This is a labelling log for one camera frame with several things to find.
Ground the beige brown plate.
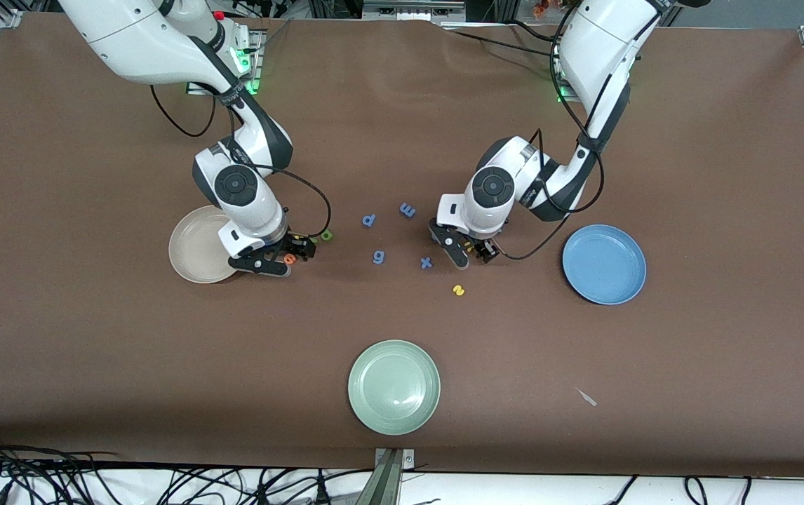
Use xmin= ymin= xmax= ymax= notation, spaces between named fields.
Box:
xmin=168 ymin=205 xmax=243 ymax=284

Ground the blue plate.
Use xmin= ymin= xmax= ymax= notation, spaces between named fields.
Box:
xmin=561 ymin=224 xmax=648 ymax=306

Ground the pale green plate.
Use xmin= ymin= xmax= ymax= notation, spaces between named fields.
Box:
xmin=347 ymin=339 xmax=441 ymax=436

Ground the brown table cover sheet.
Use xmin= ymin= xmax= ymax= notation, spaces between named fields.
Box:
xmin=0 ymin=13 xmax=804 ymax=479

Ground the aluminium profile beam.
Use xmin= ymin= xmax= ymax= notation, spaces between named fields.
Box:
xmin=356 ymin=447 xmax=417 ymax=505

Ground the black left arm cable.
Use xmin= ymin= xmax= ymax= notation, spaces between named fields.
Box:
xmin=493 ymin=0 xmax=606 ymax=262

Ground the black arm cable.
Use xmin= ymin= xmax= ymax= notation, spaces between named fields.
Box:
xmin=149 ymin=83 xmax=333 ymax=243
xmin=493 ymin=0 xmax=606 ymax=262

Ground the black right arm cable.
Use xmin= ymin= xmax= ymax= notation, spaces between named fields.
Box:
xmin=149 ymin=83 xmax=333 ymax=243

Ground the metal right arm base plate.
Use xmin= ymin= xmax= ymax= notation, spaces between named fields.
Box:
xmin=187 ymin=28 xmax=266 ymax=96

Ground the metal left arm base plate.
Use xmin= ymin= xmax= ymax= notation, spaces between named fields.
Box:
xmin=551 ymin=35 xmax=571 ymax=102

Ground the black base cable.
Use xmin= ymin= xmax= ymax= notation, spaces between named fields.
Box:
xmin=504 ymin=20 xmax=565 ymax=46
xmin=442 ymin=27 xmax=563 ymax=61

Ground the aluminium frame structure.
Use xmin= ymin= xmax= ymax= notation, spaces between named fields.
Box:
xmin=307 ymin=0 xmax=515 ymax=22

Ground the tangle of black cables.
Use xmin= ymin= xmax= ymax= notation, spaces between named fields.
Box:
xmin=0 ymin=431 xmax=347 ymax=505

